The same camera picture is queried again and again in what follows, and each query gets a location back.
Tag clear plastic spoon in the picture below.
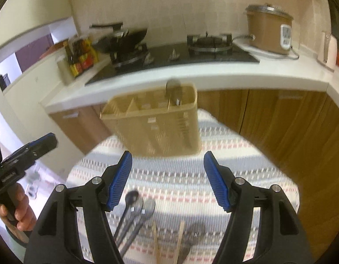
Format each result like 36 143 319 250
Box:
120 198 156 257
165 79 183 106

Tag person's left hand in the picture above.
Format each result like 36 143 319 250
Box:
0 183 36 234

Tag grey plastic spoon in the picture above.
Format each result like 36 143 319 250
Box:
116 196 143 247

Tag dark spoon on right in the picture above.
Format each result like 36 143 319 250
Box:
177 222 206 264

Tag wooden chopstick left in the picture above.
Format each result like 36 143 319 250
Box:
152 221 160 264

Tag wooden chopstick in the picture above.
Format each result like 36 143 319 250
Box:
152 221 160 264
173 220 186 264

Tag wooden chopstick right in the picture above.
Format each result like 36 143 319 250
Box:
173 220 186 264

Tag striped woven tablecloth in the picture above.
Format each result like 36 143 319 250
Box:
65 108 301 264

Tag white cylinder bottle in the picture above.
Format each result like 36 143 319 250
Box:
56 56 74 86

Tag dark sauce bottles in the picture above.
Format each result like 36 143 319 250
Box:
63 35 99 78

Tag beige plastic utensil basket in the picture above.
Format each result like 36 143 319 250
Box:
100 83 201 157

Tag black wok with lid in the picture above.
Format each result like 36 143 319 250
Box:
89 22 148 54

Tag white container by window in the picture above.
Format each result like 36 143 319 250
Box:
317 31 338 72

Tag black gas stove top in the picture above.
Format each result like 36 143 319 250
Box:
86 33 260 86

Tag brown rice cooker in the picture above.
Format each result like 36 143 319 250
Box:
245 3 293 55

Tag rice cooker power cable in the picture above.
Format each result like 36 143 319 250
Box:
231 34 300 61

